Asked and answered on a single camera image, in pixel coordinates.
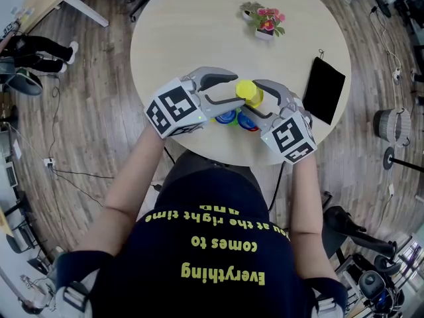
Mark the black round stand base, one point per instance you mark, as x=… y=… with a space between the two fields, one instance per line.
x=389 y=157

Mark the yellow plastic cup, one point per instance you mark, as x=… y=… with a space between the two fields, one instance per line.
x=246 y=89

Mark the black office chair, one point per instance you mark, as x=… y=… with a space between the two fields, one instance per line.
x=348 y=227

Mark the black fabric pouch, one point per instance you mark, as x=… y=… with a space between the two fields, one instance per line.
x=323 y=88

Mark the pink flowers in white pot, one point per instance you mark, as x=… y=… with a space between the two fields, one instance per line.
x=268 y=20

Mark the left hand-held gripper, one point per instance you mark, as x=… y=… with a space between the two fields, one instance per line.
x=172 y=108

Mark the person's navy printed t-shirt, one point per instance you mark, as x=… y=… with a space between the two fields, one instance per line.
x=205 y=243

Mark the person's right forearm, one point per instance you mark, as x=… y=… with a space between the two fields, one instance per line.
x=306 y=204

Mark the white power strip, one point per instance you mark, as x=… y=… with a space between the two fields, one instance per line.
x=49 y=161

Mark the red plastic cup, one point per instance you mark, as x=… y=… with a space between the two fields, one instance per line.
x=253 y=129

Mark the small pale plant white pot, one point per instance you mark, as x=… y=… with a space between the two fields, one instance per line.
x=248 y=9

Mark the grey woven basket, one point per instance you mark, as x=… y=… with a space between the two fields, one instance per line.
x=392 y=124

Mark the blue plastic cup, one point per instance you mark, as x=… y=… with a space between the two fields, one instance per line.
x=227 y=116
x=246 y=120

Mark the black round stool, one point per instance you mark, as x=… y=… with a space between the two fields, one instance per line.
x=23 y=83

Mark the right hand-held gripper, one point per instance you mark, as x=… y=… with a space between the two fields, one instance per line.
x=289 y=137

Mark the person's left forearm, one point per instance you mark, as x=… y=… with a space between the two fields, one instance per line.
x=132 y=177

